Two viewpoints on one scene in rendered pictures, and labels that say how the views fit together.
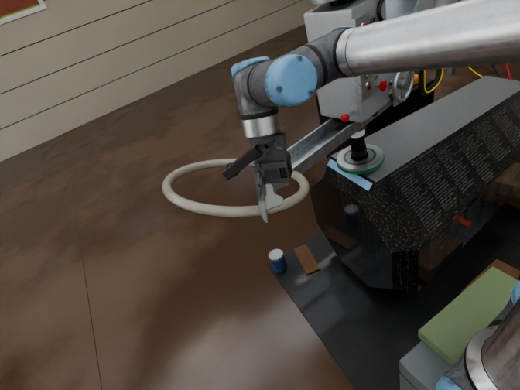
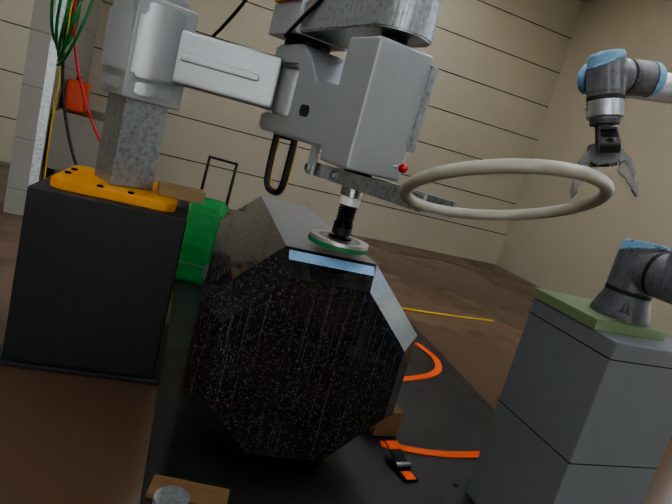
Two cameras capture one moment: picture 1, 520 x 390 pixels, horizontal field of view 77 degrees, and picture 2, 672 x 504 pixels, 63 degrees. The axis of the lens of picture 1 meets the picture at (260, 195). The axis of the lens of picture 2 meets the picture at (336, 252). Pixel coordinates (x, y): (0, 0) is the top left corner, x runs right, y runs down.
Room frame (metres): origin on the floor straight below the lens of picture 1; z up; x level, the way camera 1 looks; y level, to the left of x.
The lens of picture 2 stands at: (1.34, 1.39, 1.21)
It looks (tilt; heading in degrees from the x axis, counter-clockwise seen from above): 11 degrees down; 268
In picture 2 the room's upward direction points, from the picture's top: 15 degrees clockwise
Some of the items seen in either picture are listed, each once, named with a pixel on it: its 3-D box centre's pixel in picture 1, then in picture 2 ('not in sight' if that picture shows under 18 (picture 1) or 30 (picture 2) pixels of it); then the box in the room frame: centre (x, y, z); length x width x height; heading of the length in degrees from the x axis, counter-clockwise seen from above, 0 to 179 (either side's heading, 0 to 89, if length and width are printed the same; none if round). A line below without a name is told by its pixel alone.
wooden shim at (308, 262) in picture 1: (306, 258); (189, 493); (1.53, -0.16, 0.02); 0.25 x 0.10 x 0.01; 4
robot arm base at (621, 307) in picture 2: not in sight; (623, 302); (0.26, -0.45, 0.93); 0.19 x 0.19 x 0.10
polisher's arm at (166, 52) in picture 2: not in sight; (194, 61); (2.05, -1.05, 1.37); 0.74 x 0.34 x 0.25; 3
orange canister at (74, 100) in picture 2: not in sight; (78, 95); (3.69, -3.49, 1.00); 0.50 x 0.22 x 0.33; 109
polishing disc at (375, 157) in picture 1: (359, 156); (339, 239); (1.27, -0.51, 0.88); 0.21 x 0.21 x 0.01
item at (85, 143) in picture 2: not in sight; (94, 163); (3.53, -3.67, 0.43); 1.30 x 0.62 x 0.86; 109
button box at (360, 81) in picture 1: (362, 58); (416, 109); (1.14, -0.50, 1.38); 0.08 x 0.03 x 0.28; 120
